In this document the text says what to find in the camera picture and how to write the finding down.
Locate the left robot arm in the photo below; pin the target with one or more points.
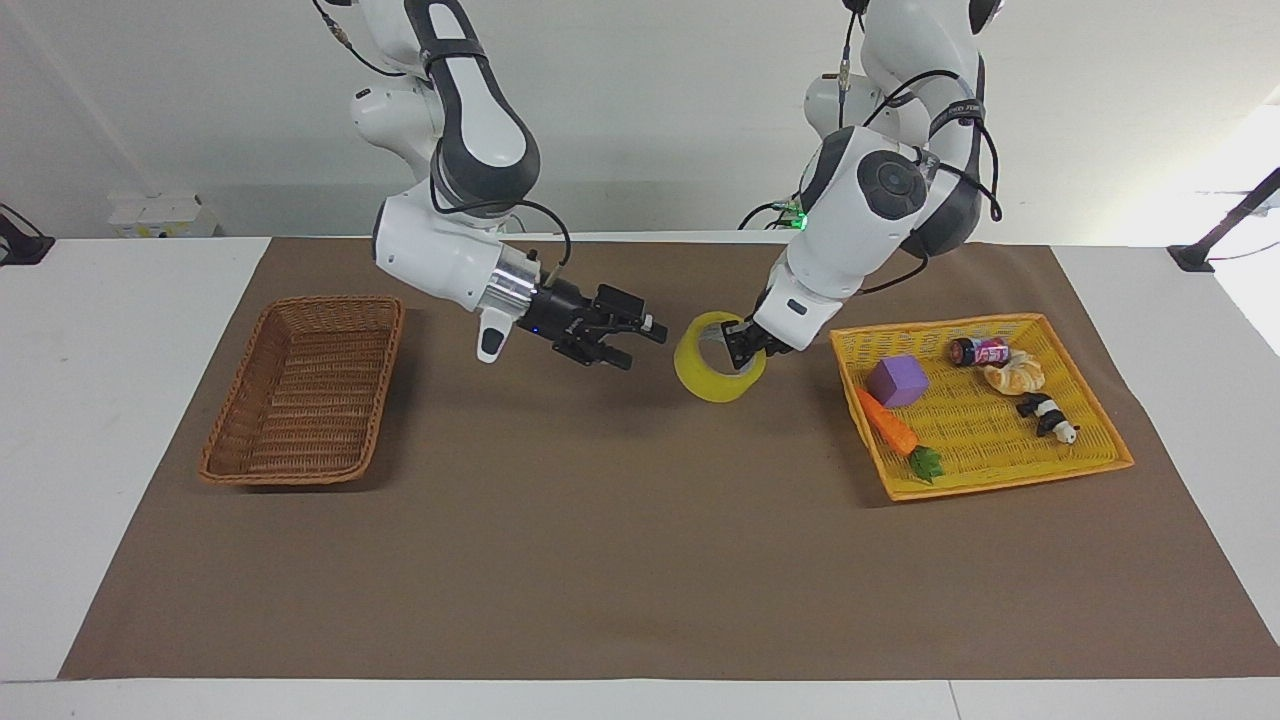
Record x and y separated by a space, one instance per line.
860 220

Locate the toy panda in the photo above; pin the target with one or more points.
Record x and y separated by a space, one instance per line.
1045 412

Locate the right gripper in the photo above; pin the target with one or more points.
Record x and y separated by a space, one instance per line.
560 312

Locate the toy bread roll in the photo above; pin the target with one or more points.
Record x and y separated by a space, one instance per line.
1015 375

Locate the black stand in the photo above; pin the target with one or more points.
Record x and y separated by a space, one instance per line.
20 245
1192 258

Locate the orange toy carrot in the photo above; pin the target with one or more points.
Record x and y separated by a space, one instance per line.
885 425

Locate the white box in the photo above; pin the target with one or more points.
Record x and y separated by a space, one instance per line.
160 215

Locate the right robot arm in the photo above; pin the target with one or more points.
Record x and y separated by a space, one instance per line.
470 130

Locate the purple cube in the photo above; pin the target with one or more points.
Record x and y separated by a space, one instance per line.
897 382

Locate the yellow plastic basket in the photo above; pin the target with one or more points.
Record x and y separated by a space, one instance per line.
980 430

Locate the yellow tape roll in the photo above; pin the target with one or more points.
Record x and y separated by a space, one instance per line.
700 385

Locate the brown wicker basket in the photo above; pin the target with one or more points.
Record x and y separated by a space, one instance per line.
300 400

